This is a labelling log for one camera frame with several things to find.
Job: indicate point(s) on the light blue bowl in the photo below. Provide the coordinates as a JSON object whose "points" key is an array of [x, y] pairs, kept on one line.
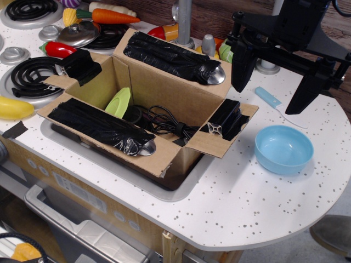
{"points": [[283, 150]]}

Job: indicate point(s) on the grey support pole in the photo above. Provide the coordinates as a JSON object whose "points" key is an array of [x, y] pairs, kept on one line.
{"points": [[263, 66]]}

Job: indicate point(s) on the open cardboard box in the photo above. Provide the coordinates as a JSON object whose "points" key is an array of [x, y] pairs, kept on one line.
{"points": [[190, 102]]}

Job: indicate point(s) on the grey faucet post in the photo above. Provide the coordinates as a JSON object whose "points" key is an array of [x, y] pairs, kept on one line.
{"points": [[181, 13]]}

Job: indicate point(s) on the light green plastic dish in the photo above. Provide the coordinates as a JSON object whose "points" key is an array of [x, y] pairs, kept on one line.
{"points": [[119, 103]]}

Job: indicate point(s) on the red toy chili pepper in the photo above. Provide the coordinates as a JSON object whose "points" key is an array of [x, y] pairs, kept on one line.
{"points": [[57, 49]]}

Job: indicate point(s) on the red orange toy pepper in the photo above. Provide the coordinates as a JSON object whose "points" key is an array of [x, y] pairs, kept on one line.
{"points": [[166, 32]]}

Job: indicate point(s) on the orange toy carrot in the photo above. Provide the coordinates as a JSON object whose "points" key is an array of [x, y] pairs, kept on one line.
{"points": [[105, 16]]}

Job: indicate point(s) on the black rear stove coil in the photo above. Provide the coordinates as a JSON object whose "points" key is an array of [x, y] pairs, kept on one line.
{"points": [[23, 15]]}

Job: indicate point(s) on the black middle stove coil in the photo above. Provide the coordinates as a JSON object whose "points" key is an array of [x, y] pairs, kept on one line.
{"points": [[109, 38]]}

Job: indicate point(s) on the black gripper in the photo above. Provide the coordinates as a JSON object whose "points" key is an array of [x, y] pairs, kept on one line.
{"points": [[294, 40]]}

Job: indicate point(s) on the purple striped toy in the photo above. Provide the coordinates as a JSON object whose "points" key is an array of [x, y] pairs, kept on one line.
{"points": [[71, 3]]}

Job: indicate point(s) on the grey oven door handle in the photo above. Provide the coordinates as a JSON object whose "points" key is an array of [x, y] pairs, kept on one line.
{"points": [[82, 235]]}

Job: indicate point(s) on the blue handled toy knife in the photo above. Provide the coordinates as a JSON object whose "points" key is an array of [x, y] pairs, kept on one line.
{"points": [[279, 106]]}

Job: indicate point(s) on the yellow toy corn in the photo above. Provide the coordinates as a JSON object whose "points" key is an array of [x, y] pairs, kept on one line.
{"points": [[70, 17]]}

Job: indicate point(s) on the yellow toy banana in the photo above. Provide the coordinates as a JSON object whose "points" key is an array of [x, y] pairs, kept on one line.
{"points": [[15, 109]]}

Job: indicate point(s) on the grey faucet handle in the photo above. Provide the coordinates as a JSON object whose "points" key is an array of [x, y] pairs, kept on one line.
{"points": [[208, 45]]}

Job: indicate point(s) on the green toy cabbage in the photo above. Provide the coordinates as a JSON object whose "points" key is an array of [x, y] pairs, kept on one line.
{"points": [[225, 52]]}

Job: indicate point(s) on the cream toy bottle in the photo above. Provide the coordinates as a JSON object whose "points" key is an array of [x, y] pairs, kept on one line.
{"points": [[115, 8]]}

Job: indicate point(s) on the silver pot lid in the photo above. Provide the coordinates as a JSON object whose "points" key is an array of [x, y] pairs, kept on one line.
{"points": [[79, 35]]}

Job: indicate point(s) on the black stove coil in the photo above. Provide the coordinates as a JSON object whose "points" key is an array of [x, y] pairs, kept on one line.
{"points": [[25, 82], [109, 38], [23, 15]]}

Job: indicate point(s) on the grey stove knob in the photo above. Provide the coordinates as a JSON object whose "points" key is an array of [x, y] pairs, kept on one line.
{"points": [[14, 55], [49, 33]]}

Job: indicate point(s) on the black tape piece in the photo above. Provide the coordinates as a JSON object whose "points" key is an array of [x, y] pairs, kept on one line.
{"points": [[15, 131]]}

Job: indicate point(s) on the black front stove coil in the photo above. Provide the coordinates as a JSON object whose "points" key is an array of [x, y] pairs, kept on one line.
{"points": [[25, 82]]}

